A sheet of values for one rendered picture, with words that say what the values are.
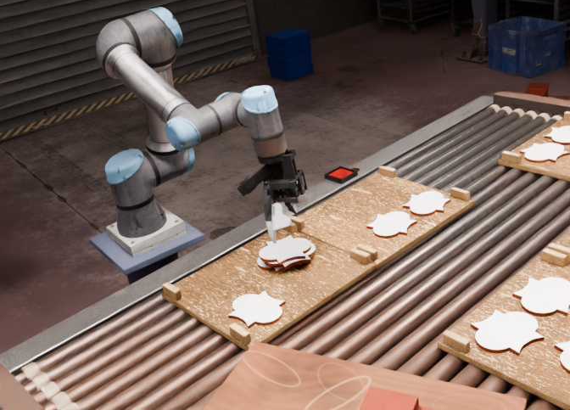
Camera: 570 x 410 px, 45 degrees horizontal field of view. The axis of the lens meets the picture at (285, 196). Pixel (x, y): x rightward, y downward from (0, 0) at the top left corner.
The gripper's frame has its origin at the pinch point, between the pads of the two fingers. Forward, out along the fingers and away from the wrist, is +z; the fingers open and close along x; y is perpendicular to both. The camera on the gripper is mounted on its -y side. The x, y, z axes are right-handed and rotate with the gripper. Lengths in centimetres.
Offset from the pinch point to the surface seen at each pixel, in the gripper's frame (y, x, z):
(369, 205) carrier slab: 10.5, 35.8, 12.8
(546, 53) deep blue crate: 42, 450, 90
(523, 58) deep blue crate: 25, 441, 89
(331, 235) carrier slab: 4.3, 18.0, 12.3
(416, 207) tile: 24.2, 34.5, 13.3
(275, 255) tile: -4.3, 0.4, 7.6
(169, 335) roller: -21.2, -27.7, 11.9
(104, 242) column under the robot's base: -69, 16, 11
